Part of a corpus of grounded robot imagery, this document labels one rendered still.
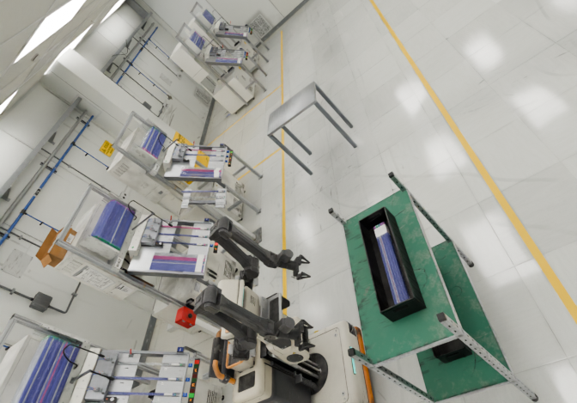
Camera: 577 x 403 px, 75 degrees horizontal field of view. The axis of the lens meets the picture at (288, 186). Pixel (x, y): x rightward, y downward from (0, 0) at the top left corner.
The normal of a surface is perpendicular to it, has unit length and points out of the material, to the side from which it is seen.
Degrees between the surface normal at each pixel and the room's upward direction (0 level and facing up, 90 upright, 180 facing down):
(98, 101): 90
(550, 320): 0
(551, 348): 0
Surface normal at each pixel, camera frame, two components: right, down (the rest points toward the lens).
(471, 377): -0.65, -0.57
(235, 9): 0.02, 0.65
